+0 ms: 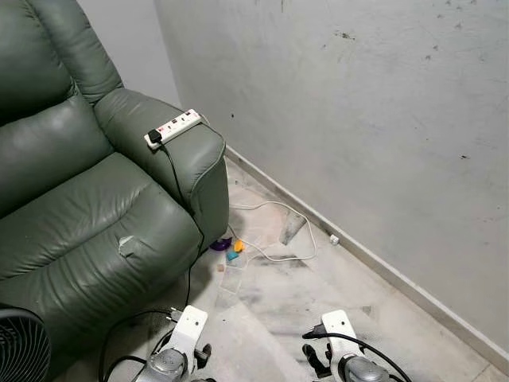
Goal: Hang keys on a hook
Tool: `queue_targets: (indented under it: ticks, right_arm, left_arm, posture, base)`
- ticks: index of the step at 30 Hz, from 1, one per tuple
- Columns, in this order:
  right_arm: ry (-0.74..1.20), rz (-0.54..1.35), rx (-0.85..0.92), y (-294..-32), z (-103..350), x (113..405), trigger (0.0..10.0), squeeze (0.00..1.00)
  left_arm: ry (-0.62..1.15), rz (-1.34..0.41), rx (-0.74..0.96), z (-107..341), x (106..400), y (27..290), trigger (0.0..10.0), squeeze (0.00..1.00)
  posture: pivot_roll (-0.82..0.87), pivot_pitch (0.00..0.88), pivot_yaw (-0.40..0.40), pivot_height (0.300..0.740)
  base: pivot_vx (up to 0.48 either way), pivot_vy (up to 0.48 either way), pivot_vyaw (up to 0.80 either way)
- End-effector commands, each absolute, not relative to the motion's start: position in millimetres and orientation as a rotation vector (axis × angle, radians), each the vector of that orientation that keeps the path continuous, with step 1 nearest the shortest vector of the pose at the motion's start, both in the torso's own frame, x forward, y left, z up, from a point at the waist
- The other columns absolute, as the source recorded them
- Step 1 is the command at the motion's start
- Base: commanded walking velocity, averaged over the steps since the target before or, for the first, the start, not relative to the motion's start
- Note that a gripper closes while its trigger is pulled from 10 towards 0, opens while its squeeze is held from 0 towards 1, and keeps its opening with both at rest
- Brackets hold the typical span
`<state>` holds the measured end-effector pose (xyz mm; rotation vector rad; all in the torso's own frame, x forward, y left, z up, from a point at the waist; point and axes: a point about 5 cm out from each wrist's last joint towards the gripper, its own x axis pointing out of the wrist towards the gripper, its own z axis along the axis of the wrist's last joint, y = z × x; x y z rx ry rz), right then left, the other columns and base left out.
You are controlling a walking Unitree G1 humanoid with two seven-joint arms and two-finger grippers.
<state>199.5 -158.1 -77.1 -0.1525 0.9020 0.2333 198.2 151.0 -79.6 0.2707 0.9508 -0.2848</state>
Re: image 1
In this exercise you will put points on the teal toy block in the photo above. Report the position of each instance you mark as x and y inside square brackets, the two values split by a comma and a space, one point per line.
[232, 256]

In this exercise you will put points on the white power strip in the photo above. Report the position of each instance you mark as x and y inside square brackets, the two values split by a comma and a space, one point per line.
[176, 126]

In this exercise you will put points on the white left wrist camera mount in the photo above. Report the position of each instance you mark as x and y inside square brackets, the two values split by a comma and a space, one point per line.
[191, 326]

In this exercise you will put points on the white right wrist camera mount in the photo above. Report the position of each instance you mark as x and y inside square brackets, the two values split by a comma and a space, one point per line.
[338, 330]

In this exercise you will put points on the small wooden cube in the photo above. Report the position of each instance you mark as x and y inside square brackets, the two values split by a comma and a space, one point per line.
[220, 268]

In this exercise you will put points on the orange toy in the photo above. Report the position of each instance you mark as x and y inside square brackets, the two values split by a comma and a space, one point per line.
[238, 246]

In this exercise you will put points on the green leather sofa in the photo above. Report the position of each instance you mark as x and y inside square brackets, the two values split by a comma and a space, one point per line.
[79, 207]

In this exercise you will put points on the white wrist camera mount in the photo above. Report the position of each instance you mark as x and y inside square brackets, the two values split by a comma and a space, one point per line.
[191, 326]
[338, 330]

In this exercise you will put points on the black fan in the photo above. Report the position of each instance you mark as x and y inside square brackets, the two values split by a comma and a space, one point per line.
[22, 350]

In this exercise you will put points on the purple toy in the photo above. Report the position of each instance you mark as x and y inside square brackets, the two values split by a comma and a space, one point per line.
[220, 244]

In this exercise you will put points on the black plug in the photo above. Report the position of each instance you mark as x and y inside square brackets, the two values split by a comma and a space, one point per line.
[155, 136]

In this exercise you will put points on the clear plastic bag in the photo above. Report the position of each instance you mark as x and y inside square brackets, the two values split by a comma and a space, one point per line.
[232, 282]

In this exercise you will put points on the white skirting board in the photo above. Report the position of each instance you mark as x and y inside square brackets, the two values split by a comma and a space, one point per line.
[398, 285]

